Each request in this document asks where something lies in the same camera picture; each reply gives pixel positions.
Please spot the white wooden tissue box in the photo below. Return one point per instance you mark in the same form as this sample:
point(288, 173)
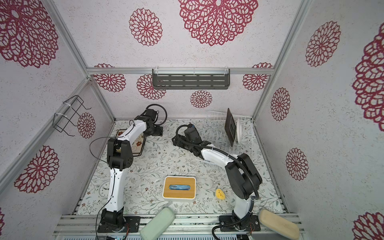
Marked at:
point(179, 188)

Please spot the black wire wall basket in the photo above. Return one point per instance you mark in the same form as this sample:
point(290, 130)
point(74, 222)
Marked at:
point(71, 109)

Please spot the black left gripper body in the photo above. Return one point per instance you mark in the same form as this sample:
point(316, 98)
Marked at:
point(155, 130)

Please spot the small white round plate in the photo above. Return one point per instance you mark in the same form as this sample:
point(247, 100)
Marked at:
point(239, 130)

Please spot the white wire dish rack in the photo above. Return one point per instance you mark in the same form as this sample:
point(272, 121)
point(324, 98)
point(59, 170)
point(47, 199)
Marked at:
point(220, 153)

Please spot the beige padded cushion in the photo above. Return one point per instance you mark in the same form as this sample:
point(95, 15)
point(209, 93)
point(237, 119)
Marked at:
point(279, 225)

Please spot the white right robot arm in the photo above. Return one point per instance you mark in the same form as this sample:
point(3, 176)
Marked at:
point(243, 176)

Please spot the yellow sponge piece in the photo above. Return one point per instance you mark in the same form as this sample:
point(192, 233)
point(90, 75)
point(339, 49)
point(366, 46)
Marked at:
point(220, 194)

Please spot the white alarm clock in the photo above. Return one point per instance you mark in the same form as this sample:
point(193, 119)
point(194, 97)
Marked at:
point(104, 189)

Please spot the grey wall shelf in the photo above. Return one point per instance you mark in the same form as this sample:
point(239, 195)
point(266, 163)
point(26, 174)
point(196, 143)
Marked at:
point(192, 79)

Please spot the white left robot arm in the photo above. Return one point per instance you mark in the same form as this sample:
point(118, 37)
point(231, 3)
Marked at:
point(119, 159)

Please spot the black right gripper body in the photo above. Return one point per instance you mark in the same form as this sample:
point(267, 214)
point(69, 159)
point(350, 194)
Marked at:
point(184, 143)

